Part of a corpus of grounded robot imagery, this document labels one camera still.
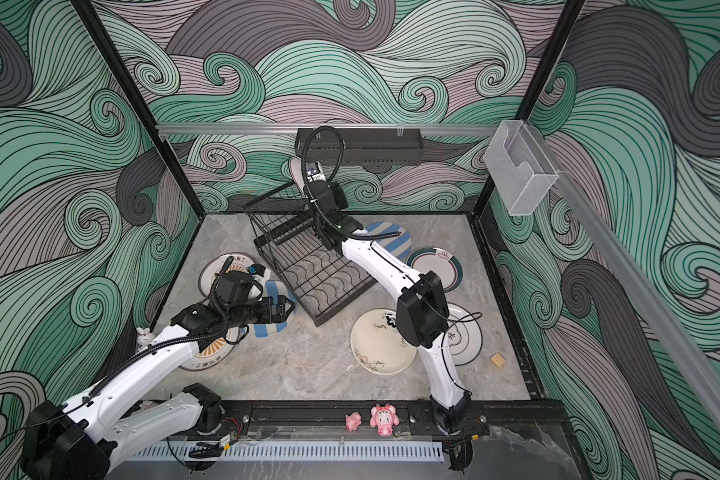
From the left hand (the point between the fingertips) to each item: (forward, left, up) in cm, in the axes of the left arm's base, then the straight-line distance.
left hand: (283, 303), depth 80 cm
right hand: (+28, -12, +19) cm, 36 cm away
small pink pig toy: (-26, -20, -10) cm, 34 cm away
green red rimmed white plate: (+24, -50, -12) cm, 57 cm away
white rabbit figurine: (-8, +38, -7) cm, 39 cm away
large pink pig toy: (-25, -27, -10) cm, 38 cm away
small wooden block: (-10, -60, -11) cm, 62 cm away
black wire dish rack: (+27, +4, -12) cm, 29 cm away
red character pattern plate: (+36, -1, +18) cm, 41 cm away
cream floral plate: (-6, -27, -14) cm, 31 cm away
